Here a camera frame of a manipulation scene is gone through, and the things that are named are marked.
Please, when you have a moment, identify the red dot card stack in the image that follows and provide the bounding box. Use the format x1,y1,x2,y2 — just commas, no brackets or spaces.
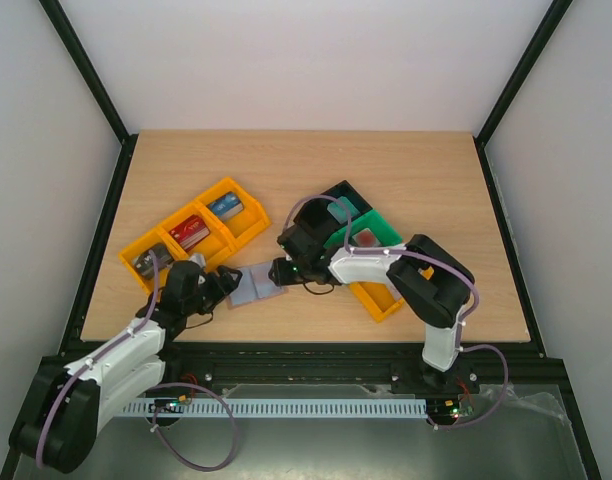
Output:
352,228,381,248

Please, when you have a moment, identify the yellow triple storage bin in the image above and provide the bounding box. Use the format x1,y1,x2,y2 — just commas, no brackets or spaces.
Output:
118,177,271,294

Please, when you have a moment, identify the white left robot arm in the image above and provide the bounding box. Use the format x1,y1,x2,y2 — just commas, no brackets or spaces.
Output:
8,260,242,473

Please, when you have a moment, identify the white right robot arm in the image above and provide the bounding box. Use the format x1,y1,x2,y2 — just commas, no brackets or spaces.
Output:
269,225,480,392

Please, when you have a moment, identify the teal card stack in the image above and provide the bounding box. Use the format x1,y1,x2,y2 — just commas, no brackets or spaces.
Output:
327,196,359,224

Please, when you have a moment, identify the black card stack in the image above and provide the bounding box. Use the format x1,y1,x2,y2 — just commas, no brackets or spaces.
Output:
132,242,174,280

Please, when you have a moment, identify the black storage bin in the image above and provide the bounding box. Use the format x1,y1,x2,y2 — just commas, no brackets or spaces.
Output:
293,180,372,241

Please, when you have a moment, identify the purple floor cable loop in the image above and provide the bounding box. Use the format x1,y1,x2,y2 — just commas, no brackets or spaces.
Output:
148,382,242,472

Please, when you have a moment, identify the green storage bin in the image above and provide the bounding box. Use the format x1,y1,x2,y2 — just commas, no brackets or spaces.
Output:
324,209,403,248

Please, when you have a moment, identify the white slotted cable duct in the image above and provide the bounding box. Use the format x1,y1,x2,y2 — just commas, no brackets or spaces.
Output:
117,398,427,419

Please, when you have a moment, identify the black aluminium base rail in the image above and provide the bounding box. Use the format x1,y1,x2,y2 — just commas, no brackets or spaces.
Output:
39,340,572,394

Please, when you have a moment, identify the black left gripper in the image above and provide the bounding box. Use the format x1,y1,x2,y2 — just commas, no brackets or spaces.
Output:
185,266,244,316

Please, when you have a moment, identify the yellow single storage bin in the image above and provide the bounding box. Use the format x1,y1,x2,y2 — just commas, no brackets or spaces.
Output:
349,267,435,325

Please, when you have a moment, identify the blue card stack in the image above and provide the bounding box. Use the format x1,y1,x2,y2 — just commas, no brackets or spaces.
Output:
207,191,244,223

